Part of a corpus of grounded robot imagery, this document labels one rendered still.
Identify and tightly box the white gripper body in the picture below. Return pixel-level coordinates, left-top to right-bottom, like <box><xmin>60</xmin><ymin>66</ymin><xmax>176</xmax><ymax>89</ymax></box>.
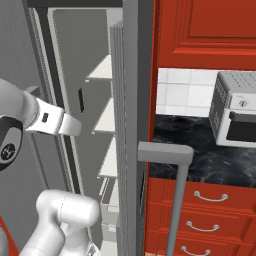
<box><xmin>57</xmin><ymin>111</ymin><xmax>83</xmax><ymax>137</ymax></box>

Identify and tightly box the silver drawer handle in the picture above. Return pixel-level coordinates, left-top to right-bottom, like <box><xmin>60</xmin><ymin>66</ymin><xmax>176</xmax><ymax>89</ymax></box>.
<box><xmin>193</xmin><ymin>190</ymin><xmax>230</xmax><ymax>203</ymax></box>
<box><xmin>185</xmin><ymin>220</ymin><xmax>221</xmax><ymax>233</ymax></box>
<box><xmin>180</xmin><ymin>245</ymin><xmax>212</xmax><ymax>256</ymax></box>

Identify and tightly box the red upper cupboard door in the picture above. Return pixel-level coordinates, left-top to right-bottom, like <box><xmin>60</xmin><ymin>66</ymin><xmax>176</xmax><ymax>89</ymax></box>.
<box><xmin>152</xmin><ymin>0</ymin><xmax>256</xmax><ymax>72</ymax></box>

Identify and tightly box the white toaster oven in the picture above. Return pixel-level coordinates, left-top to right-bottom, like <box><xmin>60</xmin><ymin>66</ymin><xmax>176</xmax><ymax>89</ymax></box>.
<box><xmin>208</xmin><ymin>70</ymin><xmax>256</xmax><ymax>149</ymax></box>

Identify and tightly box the red drawer front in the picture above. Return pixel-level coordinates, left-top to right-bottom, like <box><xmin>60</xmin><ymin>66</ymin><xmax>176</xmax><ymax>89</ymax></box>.
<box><xmin>144</xmin><ymin>229</ymin><xmax>256</xmax><ymax>256</ymax></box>
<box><xmin>147</xmin><ymin>177</ymin><xmax>256</xmax><ymax>218</ymax></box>
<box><xmin>145</xmin><ymin>202</ymin><xmax>256</xmax><ymax>245</ymax></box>

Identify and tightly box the white fridge shelf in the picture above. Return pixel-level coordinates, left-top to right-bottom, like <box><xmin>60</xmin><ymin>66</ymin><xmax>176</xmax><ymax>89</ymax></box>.
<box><xmin>96</xmin><ymin>136</ymin><xmax>118</xmax><ymax>180</ymax></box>
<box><xmin>91</xmin><ymin>97</ymin><xmax>117</xmax><ymax>135</ymax></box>
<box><xmin>84</xmin><ymin>54</ymin><xmax>113</xmax><ymax>83</ymax></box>

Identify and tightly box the white fridge drawer bin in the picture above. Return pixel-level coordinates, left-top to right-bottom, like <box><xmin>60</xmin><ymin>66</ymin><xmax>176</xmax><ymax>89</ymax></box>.
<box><xmin>98</xmin><ymin>177</ymin><xmax>120</xmax><ymax>256</ymax></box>

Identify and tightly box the grey fridge door with handle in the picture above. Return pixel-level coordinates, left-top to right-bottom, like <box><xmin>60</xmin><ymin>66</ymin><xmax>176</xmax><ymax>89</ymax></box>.
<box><xmin>109</xmin><ymin>0</ymin><xmax>155</xmax><ymax>256</ymax></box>

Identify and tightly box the grey fridge door with gasket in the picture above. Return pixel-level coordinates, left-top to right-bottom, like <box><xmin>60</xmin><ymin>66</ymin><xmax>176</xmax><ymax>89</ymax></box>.
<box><xmin>0</xmin><ymin>0</ymin><xmax>85</xmax><ymax>256</ymax></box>

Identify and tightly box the grey fridge door handle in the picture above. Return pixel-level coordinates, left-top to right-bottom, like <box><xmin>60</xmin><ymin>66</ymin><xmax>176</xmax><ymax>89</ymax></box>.
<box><xmin>137</xmin><ymin>141</ymin><xmax>195</xmax><ymax>256</ymax></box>

